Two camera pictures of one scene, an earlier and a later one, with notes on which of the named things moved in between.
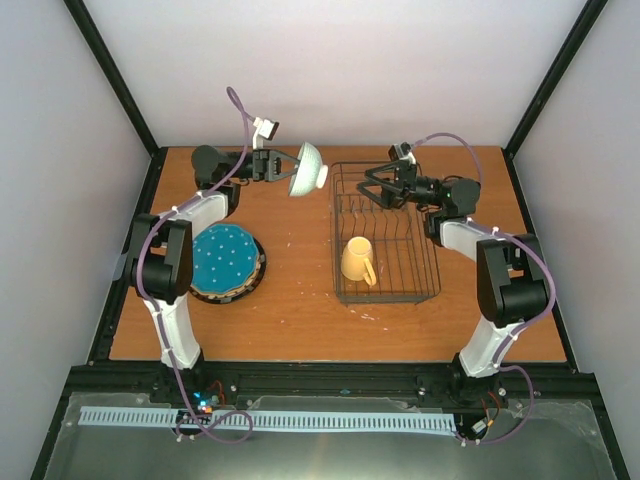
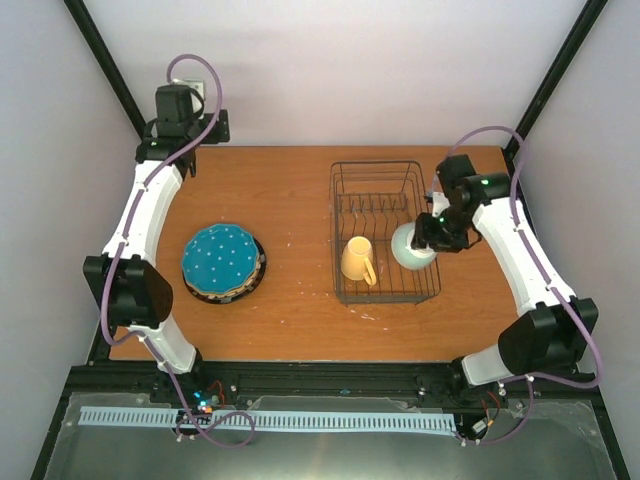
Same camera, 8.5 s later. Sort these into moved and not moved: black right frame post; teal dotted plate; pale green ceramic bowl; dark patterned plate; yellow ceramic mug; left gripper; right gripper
Moved: right gripper; left gripper; pale green ceramic bowl
Not moved: yellow ceramic mug; black right frame post; dark patterned plate; teal dotted plate
